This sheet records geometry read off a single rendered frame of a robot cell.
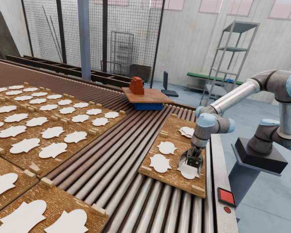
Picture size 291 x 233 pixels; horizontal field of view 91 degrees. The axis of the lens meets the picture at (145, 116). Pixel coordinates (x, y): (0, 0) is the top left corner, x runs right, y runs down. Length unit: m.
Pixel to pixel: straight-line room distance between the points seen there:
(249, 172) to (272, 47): 7.31
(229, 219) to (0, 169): 1.06
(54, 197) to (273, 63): 8.41
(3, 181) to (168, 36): 7.75
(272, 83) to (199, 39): 7.01
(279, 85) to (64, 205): 1.10
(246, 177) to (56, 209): 1.29
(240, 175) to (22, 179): 1.43
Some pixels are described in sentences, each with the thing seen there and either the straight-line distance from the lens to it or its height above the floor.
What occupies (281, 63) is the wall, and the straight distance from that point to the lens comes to 8.57.
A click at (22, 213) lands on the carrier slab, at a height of 0.95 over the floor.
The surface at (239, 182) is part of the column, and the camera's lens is 1.50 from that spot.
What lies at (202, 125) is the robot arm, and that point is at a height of 1.25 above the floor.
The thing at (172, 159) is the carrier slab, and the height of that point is 0.94.
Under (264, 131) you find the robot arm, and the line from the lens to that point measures 1.30.
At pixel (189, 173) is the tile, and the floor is 0.94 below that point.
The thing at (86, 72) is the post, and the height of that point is 1.06.
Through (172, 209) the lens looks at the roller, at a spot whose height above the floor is 0.92.
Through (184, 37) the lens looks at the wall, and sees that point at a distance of 7.91.
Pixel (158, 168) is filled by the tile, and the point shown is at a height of 0.94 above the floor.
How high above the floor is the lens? 1.53
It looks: 25 degrees down
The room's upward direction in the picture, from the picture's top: 8 degrees clockwise
